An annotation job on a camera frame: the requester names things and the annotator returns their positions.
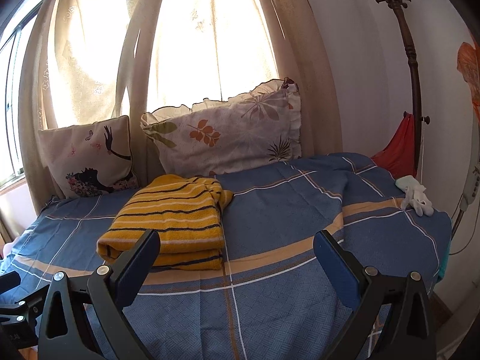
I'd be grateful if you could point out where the yellow striped knit sweater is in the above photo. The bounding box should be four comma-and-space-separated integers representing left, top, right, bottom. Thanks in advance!
97, 174, 233, 271

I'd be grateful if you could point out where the blue plaid bed sheet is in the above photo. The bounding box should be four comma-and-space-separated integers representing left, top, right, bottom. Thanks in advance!
0, 152, 453, 360

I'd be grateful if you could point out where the white small cloth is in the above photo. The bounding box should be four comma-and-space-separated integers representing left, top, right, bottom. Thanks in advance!
395, 175, 434, 217

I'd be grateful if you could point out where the red bag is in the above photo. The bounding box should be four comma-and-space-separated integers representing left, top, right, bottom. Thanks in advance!
371, 113, 416, 179

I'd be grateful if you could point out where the cream cushion with black silhouette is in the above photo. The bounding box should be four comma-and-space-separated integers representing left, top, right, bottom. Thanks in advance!
39, 115, 138, 198

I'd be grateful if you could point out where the white leaf print pillow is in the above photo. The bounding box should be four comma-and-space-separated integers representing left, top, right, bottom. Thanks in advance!
141, 78, 302, 177

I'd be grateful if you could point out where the beige curtain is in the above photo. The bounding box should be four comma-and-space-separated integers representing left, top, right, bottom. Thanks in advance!
19, 0, 343, 211

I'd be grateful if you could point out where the dark wooden coat stand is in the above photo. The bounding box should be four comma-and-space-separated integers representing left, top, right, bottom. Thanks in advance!
349, 0, 431, 175

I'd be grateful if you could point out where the white cable with switch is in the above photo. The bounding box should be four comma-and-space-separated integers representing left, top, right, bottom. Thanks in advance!
448, 115, 480, 255

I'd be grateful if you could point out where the orange flower wall decoration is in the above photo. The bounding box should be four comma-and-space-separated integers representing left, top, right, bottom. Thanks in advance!
457, 42, 480, 119

